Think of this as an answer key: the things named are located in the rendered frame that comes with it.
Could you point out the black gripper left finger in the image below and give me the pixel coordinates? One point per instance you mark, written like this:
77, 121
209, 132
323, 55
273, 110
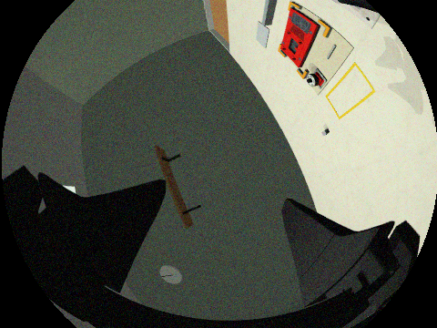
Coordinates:
111, 227

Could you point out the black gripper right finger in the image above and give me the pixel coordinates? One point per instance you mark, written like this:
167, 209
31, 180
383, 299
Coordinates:
323, 250

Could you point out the black wheel with grey hub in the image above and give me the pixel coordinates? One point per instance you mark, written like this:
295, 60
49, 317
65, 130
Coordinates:
315, 80

